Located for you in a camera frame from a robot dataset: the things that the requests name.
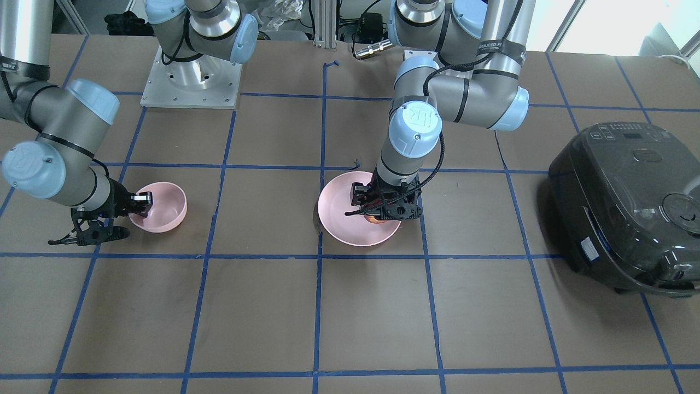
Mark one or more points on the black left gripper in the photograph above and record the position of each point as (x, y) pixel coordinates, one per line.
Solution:
(361, 193)

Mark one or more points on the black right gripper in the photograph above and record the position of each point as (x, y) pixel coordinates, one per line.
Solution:
(116, 201)

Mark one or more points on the red apple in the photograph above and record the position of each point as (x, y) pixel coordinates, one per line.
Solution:
(374, 220)

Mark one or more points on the small pink bowl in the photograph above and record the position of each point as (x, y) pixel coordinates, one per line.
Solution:
(168, 208)

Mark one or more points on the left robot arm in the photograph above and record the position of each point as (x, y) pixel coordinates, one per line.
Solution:
(471, 77)

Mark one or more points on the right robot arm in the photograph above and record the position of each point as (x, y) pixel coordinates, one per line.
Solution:
(71, 123)

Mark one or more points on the large pink plate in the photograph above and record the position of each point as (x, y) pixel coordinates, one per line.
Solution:
(336, 199)

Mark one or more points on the dark rice cooker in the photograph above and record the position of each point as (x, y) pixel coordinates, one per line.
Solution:
(628, 196)

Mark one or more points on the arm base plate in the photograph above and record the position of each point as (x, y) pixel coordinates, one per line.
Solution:
(205, 83)
(414, 53)

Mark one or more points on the aluminium frame post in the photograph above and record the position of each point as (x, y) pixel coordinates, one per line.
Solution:
(324, 24)

